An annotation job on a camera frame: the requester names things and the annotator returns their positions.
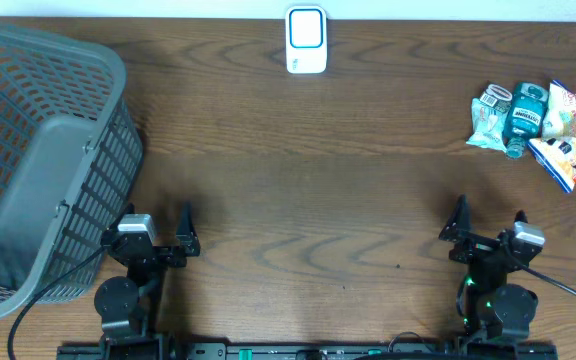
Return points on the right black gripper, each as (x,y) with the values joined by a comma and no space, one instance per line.
(476,245)

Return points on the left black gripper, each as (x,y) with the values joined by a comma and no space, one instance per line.
(184,239)

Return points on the teal wet wipes pack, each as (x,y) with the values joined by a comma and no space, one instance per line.
(488,124)

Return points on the blue mouthwash bottle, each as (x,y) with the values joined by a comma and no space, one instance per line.
(523,122)

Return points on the green round-label box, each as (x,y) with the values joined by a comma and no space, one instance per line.
(497,97)

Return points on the yellow snack bag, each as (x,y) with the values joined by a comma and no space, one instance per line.
(555,148)

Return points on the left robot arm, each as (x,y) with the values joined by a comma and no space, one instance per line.
(129,305)

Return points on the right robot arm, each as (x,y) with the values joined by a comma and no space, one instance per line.
(494,310)

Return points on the white barcode scanner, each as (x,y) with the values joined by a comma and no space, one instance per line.
(306,42)

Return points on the grey plastic shopping basket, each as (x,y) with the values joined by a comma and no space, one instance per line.
(69,156)

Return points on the black mounting rail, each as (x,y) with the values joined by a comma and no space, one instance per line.
(220,351)

